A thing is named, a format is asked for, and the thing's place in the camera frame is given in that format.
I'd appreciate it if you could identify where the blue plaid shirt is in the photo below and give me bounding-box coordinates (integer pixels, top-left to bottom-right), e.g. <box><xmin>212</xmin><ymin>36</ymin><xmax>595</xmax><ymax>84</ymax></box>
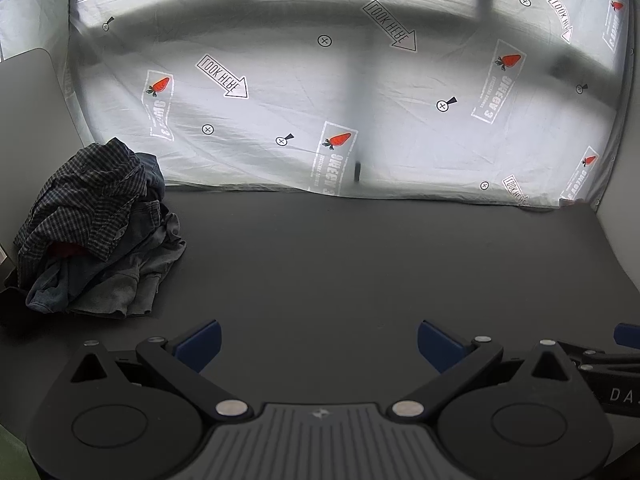
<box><xmin>14</xmin><ymin>137</ymin><xmax>151</xmax><ymax>272</ymax></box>

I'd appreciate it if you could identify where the grey garment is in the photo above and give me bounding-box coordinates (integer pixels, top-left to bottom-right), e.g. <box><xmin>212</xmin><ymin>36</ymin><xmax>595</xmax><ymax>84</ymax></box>
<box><xmin>67</xmin><ymin>210</ymin><xmax>188</xmax><ymax>320</ymax></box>

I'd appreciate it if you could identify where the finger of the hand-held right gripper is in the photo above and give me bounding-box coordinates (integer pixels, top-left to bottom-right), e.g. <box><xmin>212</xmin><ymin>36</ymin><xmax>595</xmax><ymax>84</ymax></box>
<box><xmin>556</xmin><ymin>322</ymin><xmax>640</xmax><ymax>363</ymax></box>

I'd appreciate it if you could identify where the grey board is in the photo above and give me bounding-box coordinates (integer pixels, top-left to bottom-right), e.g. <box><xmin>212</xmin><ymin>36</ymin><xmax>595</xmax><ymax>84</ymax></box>
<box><xmin>0</xmin><ymin>48</ymin><xmax>92</xmax><ymax>281</ymax></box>

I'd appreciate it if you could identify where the printed white sheet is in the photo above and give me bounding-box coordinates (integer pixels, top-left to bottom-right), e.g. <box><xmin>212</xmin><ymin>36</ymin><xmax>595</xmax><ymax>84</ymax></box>
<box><xmin>0</xmin><ymin>0</ymin><xmax>632</xmax><ymax>211</ymax></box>

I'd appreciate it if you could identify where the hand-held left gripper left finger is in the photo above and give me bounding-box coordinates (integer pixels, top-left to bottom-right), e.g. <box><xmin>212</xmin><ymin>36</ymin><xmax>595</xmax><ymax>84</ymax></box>
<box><xmin>67</xmin><ymin>319</ymin><xmax>253</xmax><ymax>422</ymax></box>

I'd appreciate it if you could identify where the red garment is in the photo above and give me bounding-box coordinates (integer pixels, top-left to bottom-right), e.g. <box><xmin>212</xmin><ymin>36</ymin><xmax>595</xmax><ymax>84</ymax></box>
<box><xmin>47</xmin><ymin>241</ymin><xmax>90</xmax><ymax>262</ymax></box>

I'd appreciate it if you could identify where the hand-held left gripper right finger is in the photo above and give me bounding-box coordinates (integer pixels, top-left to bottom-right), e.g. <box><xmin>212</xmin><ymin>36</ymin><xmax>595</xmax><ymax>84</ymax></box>
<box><xmin>387</xmin><ymin>319</ymin><xmax>576</xmax><ymax>422</ymax></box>

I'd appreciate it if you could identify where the pile of dark clothes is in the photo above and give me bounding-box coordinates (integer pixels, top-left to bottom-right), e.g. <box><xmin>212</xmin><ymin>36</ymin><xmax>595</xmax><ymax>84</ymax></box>
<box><xmin>26</xmin><ymin>152</ymin><xmax>170</xmax><ymax>313</ymax></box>

